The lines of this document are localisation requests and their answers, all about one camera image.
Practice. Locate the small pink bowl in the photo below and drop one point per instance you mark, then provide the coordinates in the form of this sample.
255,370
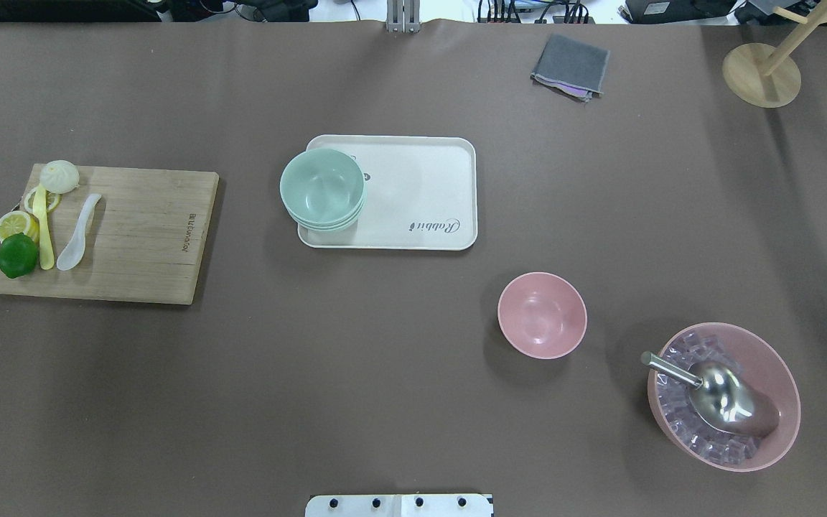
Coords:
542,315

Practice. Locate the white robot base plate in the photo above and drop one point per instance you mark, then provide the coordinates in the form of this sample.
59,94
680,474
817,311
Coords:
411,504

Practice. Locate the metal bracket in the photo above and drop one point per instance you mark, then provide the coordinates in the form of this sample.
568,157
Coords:
403,16

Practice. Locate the lower green bowls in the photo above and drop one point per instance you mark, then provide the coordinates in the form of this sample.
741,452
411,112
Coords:
340,224

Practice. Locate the green lime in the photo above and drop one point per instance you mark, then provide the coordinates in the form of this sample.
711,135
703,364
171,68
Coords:
18,255

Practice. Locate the grey folded cloth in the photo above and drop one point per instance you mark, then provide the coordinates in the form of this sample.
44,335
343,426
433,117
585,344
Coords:
572,67

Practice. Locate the cream rabbit tray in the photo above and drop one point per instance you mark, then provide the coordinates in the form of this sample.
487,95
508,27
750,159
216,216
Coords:
422,194

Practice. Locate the wooden cutting board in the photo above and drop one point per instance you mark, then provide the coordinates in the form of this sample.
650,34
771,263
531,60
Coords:
144,241

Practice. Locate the white steamed bun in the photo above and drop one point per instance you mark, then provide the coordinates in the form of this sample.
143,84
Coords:
59,176

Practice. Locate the white ceramic spoon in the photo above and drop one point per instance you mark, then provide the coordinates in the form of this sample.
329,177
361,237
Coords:
73,252

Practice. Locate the top green bowl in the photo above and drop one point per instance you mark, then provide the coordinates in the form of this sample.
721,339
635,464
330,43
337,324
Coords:
322,185

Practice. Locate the wooden stand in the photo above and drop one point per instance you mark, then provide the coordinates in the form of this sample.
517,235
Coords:
766,76

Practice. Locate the yellow plastic knife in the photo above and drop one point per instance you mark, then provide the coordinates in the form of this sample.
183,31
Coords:
40,211

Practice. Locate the metal ice scoop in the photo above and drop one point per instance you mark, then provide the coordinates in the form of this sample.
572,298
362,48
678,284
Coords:
722,400

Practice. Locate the lemon half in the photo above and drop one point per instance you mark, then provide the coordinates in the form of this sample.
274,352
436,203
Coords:
19,221

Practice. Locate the large pink ice bowl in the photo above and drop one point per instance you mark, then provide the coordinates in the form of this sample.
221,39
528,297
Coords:
764,370

